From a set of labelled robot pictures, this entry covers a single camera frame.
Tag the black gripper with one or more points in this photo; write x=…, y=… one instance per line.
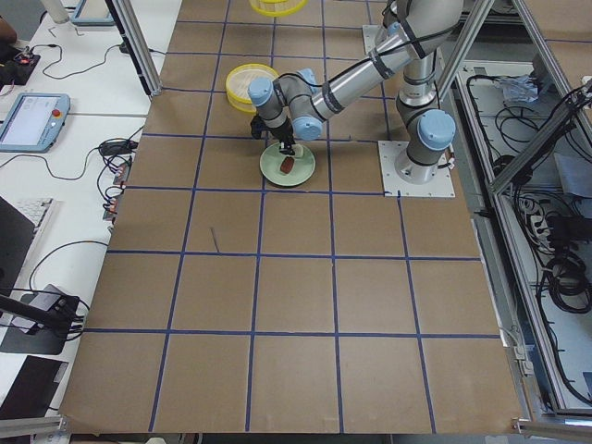
x=282, y=135

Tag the yellow bamboo steamer layer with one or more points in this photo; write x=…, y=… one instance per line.
x=238, y=81
x=277, y=8

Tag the white bun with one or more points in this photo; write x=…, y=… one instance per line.
x=298, y=150

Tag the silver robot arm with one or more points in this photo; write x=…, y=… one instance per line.
x=294, y=107

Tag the brown bun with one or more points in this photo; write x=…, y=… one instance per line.
x=287, y=165

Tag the light green plate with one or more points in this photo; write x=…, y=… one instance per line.
x=271, y=159

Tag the blue teach pendant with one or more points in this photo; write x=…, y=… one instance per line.
x=34, y=122
x=92, y=13

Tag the white keyboard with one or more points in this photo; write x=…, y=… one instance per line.
x=37, y=210

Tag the black laptop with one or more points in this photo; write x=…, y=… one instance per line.
x=17, y=233

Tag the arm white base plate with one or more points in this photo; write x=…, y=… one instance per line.
x=403, y=178
x=375, y=36

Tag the aluminium frame post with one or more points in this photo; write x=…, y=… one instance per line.
x=130, y=31

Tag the black camera stand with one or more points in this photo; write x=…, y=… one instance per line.
x=61, y=318

